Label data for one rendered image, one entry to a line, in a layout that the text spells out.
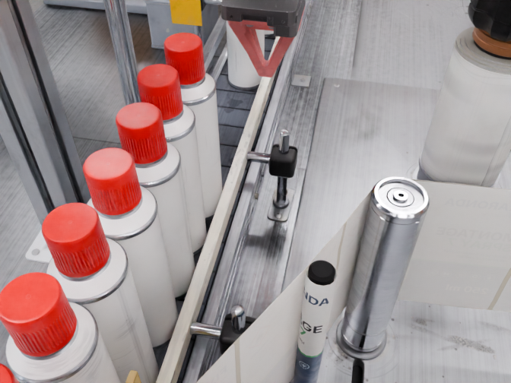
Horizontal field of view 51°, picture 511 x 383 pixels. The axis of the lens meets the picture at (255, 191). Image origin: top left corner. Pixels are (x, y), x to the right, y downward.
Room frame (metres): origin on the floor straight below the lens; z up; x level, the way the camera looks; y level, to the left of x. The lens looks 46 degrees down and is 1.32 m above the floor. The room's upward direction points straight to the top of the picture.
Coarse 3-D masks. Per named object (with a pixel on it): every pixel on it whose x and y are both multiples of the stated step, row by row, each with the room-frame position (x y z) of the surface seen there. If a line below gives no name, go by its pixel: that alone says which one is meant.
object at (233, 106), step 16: (224, 64) 0.70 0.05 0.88; (224, 80) 0.65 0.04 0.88; (224, 96) 0.62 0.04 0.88; (240, 96) 0.62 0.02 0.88; (224, 112) 0.58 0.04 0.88; (240, 112) 0.58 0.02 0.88; (224, 128) 0.54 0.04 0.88; (240, 128) 0.54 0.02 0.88; (224, 144) 0.51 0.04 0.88; (224, 160) 0.48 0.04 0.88; (224, 176) 0.45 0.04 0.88; (240, 192) 0.43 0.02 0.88; (208, 224) 0.38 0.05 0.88; (224, 240) 0.36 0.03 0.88; (208, 288) 0.30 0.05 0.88; (176, 304) 0.28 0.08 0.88; (192, 336) 0.24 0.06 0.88; (160, 352) 0.23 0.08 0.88; (160, 368) 0.21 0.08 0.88
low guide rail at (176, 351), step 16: (272, 48) 0.68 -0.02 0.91; (272, 80) 0.62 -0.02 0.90; (256, 96) 0.57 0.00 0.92; (256, 112) 0.53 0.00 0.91; (256, 128) 0.52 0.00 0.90; (240, 144) 0.47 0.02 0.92; (240, 160) 0.44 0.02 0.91; (240, 176) 0.43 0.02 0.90; (224, 192) 0.39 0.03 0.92; (224, 208) 0.37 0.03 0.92; (224, 224) 0.36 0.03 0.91; (208, 240) 0.33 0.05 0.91; (208, 256) 0.31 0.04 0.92; (208, 272) 0.29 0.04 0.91; (192, 288) 0.27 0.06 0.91; (192, 304) 0.26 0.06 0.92; (192, 320) 0.24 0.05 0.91; (176, 336) 0.22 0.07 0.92; (176, 352) 0.21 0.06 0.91; (176, 368) 0.20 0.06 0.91
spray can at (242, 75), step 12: (228, 36) 0.64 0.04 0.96; (264, 36) 0.65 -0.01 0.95; (228, 48) 0.64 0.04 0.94; (240, 48) 0.63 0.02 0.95; (264, 48) 0.65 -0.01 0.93; (228, 60) 0.65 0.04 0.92; (240, 60) 0.63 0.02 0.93; (228, 72) 0.65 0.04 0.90; (240, 72) 0.63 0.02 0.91; (252, 72) 0.63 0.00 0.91; (240, 84) 0.63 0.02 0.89; (252, 84) 0.63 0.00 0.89
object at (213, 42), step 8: (216, 24) 0.66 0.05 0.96; (224, 24) 0.67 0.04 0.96; (216, 32) 0.64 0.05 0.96; (224, 32) 0.67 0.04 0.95; (208, 40) 0.62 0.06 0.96; (216, 40) 0.62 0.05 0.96; (208, 48) 0.60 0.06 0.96; (216, 48) 0.62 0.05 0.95; (208, 56) 0.59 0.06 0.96; (208, 64) 0.58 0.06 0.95
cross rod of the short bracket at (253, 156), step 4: (248, 152) 0.46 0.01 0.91; (252, 152) 0.46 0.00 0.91; (256, 152) 0.46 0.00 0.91; (248, 156) 0.46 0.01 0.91; (252, 156) 0.46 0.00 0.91; (256, 156) 0.46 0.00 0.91; (260, 156) 0.46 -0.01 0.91; (264, 156) 0.46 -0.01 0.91; (268, 156) 0.46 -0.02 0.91; (248, 160) 0.46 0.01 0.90; (252, 160) 0.46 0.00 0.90; (256, 160) 0.45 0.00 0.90; (260, 160) 0.45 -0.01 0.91; (264, 160) 0.45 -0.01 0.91; (268, 160) 0.45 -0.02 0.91
